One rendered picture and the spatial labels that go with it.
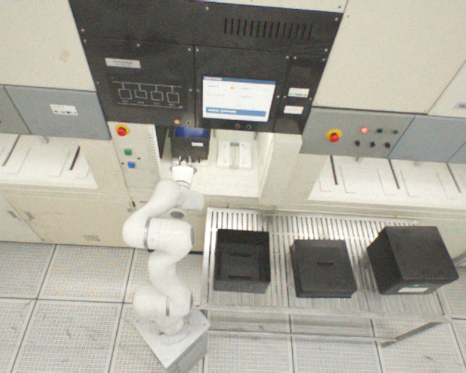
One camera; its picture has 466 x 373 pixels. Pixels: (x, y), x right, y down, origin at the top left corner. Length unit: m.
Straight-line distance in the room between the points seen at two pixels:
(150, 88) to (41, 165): 1.08
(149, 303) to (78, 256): 1.56
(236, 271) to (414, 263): 0.88
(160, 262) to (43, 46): 0.88
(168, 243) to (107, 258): 1.76
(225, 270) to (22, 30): 1.36
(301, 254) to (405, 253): 0.50
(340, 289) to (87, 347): 1.68
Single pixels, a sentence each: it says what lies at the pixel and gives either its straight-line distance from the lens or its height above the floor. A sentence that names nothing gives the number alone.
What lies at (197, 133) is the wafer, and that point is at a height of 1.01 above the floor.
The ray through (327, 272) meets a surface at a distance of 1.85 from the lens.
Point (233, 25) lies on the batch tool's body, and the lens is 1.25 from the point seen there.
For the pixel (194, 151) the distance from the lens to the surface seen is 1.96.
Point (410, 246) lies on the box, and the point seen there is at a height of 1.01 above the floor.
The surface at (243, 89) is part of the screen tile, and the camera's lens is 1.38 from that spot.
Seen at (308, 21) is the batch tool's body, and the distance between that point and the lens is 1.26.
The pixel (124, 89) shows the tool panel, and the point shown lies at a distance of 1.46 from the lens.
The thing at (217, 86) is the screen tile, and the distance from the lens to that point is 1.38.
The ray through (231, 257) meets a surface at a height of 0.77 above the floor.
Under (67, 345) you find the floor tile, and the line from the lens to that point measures 2.68.
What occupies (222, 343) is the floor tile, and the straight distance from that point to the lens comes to 2.53.
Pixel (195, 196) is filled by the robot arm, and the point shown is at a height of 1.30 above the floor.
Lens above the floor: 2.49
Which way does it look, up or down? 55 degrees down
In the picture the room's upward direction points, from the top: 7 degrees clockwise
